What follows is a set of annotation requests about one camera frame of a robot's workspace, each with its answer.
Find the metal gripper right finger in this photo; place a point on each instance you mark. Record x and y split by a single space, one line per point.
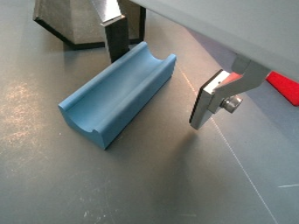
220 92

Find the blue arch block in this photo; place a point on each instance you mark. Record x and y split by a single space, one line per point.
103 106

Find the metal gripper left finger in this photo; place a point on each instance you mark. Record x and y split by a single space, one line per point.
114 26

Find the black fixture stand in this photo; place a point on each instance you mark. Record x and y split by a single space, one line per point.
73 21

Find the red shape sorter board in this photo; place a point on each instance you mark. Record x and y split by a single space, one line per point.
286 86

